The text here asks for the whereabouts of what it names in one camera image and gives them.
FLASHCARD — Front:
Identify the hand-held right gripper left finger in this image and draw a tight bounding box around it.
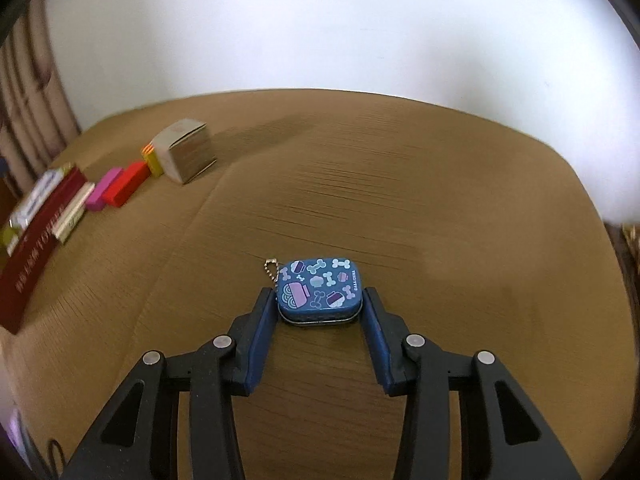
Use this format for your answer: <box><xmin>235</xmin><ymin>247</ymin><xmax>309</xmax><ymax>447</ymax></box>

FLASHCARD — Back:
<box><xmin>60</xmin><ymin>287</ymin><xmax>278</xmax><ymax>480</ymax></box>

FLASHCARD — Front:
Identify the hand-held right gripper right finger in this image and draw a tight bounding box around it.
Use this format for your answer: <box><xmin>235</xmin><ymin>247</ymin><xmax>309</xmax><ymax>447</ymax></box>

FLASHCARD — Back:
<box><xmin>362</xmin><ymin>287</ymin><xmax>583</xmax><ymax>480</ymax></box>

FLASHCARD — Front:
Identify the blue patterned tin with chain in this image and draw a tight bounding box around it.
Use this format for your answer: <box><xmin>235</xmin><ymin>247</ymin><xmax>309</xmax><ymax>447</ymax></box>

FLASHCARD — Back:
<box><xmin>264</xmin><ymin>257</ymin><xmax>362</xmax><ymax>330</ymax></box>

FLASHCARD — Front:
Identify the beige carton box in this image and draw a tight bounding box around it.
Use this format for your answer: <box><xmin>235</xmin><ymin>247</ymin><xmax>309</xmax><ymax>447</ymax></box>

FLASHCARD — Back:
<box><xmin>151</xmin><ymin>119</ymin><xmax>217</xmax><ymax>184</ymax></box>

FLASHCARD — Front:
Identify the red block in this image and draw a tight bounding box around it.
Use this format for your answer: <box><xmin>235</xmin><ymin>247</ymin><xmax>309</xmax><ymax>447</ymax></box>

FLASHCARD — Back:
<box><xmin>102</xmin><ymin>161</ymin><xmax>150</xmax><ymax>207</ymax></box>

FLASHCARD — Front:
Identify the yellow orange striped cube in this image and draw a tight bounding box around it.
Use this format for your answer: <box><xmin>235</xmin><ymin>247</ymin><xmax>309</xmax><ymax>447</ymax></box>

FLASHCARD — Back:
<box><xmin>141</xmin><ymin>144</ymin><xmax>165</xmax><ymax>177</ymax></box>

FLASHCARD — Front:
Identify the magenta block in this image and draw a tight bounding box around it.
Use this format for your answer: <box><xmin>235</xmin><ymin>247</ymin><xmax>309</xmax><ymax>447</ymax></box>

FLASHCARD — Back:
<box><xmin>85</xmin><ymin>168</ymin><xmax>123</xmax><ymax>211</ymax></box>

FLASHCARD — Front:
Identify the silver ribbed metal box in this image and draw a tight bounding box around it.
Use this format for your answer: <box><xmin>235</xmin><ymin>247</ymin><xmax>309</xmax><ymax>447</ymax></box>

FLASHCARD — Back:
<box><xmin>54</xmin><ymin>182</ymin><xmax>96</xmax><ymax>243</ymax></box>

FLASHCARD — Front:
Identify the red tin box gold inside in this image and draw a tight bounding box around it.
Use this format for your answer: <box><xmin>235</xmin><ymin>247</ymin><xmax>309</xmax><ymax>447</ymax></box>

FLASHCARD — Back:
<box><xmin>0</xmin><ymin>167</ymin><xmax>86</xmax><ymax>333</ymax></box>

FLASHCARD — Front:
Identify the clear plastic box with label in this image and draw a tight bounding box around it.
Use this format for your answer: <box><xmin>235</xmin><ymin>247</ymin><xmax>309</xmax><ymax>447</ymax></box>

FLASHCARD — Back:
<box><xmin>10</xmin><ymin>169</ymin><xmax>68</xmax><ymax>233</ymax></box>

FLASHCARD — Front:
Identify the beige floral curtain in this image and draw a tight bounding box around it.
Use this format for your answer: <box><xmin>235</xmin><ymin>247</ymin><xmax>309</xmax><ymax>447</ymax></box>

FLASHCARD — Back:
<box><xmin>0</xmin><ymin>0</ymin><xmax>81</xmax><ymax>196</ymax></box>

